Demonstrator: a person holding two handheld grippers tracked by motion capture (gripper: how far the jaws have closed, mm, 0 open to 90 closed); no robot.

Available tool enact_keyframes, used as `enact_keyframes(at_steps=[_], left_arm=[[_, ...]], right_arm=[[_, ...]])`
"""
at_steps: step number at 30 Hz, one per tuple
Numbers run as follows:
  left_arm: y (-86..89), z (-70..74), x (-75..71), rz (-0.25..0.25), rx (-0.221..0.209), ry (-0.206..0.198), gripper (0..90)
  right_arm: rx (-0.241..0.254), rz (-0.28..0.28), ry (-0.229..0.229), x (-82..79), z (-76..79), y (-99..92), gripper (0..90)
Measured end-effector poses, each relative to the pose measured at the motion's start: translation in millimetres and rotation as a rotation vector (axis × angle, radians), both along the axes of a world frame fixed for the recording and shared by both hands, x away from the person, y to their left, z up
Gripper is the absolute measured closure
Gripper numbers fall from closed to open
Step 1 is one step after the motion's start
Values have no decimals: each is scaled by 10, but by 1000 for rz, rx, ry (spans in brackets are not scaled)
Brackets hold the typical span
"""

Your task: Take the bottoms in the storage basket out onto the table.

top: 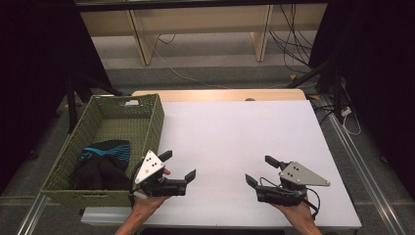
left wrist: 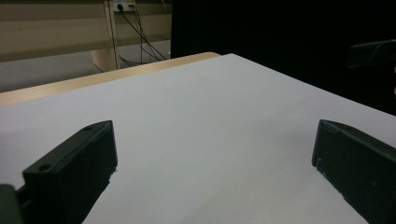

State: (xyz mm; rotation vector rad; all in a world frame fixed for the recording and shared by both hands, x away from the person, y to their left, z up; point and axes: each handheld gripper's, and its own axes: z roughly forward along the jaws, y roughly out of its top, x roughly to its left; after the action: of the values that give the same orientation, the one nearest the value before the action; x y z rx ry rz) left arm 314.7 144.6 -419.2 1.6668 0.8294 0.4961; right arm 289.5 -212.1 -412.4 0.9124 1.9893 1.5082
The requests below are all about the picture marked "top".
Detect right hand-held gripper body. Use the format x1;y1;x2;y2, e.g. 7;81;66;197
254;161;331;208

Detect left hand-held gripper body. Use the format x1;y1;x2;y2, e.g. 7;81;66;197
129;150;189;199

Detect black sock with blue stripes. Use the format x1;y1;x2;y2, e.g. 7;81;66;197
77;139;132;165

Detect black cloth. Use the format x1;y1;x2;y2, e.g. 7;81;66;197
69;156;132;192

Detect green woven basket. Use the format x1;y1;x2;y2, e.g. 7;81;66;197
39;93;165;209

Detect person's right hand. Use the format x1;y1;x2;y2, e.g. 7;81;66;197
271;195;315;223

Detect person's left hand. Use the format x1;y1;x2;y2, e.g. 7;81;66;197
131;167;172;214

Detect white table mat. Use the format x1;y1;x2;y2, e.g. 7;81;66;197
80;99;362;229

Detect wooden table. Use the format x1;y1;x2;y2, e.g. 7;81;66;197
131;88;308;103

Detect black tripod stand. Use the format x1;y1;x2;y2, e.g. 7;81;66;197
64;71;125;135
286;57;346;125

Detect black curtain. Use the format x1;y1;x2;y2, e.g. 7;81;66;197
307;0;415;200
0;0;114;197

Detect light wooden shelf unit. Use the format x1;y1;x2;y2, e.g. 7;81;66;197
74;0;328;67

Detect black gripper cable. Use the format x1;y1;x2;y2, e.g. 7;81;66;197
258;176;322;220

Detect metal floor rail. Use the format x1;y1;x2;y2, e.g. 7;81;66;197
321;96;407;235
15;192;49;235

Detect white plug with cable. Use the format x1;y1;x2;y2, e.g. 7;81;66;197
340;106;362;137

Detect thin white cable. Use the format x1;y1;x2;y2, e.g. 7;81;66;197
143;32;231;90

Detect bundle of black cables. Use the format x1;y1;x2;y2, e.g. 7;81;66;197
268;3;315;74

